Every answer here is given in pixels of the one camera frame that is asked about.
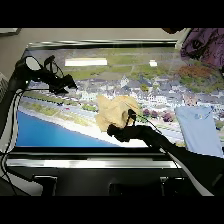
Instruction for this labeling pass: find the light blue T-shirt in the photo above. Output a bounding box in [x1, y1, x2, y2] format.
[174, 105, 224, 159]

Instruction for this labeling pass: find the black cable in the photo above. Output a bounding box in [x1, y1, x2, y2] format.
[0, 88, 34, 197]

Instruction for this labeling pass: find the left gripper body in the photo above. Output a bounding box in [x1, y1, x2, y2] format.
[48, 73, 78, 96]

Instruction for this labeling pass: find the silver frame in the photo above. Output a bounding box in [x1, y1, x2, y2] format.
[5, 156, 188, 197]

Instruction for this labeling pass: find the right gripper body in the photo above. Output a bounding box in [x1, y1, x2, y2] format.
[106, 123, 137, 144]

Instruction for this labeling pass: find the yellow garment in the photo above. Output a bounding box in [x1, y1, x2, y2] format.
[95, 94, 143, 133]

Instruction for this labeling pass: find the purple garment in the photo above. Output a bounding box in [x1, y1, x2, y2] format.
[179, 27, 224, 71]

